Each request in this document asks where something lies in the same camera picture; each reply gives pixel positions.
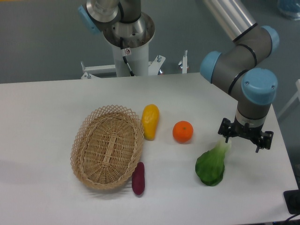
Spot green bok choy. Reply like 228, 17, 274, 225
195, 139, 232, 187

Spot yellow mango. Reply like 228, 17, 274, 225
142, 104, 160, 141

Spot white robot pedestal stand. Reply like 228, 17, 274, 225
80, 13, 190, 80

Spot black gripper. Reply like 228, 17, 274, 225
218, 118, 274, 153

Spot white frame at right edge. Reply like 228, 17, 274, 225
277, 79, 300, 121

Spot black cable on pedestal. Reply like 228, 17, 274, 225
119, 37, 136, 77

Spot woven wicker basket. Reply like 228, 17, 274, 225
70, 105, 144, 190

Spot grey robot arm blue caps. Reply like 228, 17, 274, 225
78, 0, 279, 150

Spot black device at table edge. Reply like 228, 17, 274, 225
283, 190, 300, 214

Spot blue plastic bag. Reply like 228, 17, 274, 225
277, 0, 300, 20

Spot purple sweet potato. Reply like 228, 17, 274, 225
132, 162, 145, 195

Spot orange fruit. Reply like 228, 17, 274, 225
172, 121, 194, 143

